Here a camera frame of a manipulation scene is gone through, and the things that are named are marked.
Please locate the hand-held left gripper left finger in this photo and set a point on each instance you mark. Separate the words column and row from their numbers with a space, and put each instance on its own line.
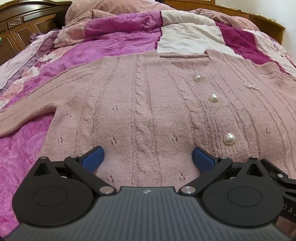
column 93, row 158

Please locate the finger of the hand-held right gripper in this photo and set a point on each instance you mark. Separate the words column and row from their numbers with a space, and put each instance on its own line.
column 281, row 175

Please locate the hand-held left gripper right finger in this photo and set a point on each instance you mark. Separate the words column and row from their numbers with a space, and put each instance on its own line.
column 203, row 160

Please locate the pink knit cardigan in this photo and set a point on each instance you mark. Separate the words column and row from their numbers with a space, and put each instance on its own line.
column 148, row 104

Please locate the purple patchwork quilt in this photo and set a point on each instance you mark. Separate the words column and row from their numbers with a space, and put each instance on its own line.
column 104, row 41

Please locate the lilac ruffled pillow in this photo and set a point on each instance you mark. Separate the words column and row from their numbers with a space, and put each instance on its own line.
column 23, row 60

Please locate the carved wooden headboard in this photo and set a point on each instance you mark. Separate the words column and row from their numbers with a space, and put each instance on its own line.
column 20, row 30

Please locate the wooden cabinet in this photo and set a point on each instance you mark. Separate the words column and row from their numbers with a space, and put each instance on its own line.
column 266, row 25

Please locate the pink duvet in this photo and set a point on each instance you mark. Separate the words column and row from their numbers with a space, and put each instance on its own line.
column 104, row 7

